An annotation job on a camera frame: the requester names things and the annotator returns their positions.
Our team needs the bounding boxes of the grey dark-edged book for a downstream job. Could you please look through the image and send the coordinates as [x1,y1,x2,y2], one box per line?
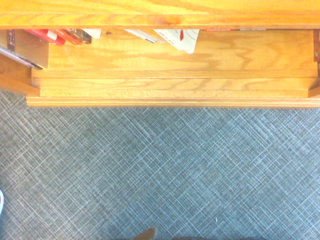
[0,45,44,71]

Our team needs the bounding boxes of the thin white striped book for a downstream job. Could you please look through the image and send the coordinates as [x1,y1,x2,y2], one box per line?
[124,29,166,45]

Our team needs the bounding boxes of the thin red-edged book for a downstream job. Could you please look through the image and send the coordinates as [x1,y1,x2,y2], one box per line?
[202,28,267,32]

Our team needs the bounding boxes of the white leaning book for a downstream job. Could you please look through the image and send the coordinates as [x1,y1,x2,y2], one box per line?
[152,28,201,55]

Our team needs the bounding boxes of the dark brown spined book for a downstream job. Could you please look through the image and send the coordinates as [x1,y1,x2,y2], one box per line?
[74,29,93,45]

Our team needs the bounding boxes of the red leaning book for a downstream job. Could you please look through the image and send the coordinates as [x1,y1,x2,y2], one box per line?
[24,29,66,46]

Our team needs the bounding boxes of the small white book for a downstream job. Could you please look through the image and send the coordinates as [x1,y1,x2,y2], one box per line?
[82,28,103,40]

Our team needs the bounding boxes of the brown hardcover book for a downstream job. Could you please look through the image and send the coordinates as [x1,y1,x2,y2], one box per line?
[6,29,50,69]

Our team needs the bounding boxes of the orange spined book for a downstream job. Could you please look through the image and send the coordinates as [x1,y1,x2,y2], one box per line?
[53,29,85,46]

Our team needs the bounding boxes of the wooden oak bookshelf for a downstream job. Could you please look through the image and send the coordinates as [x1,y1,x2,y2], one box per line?
[0,0,320,109]

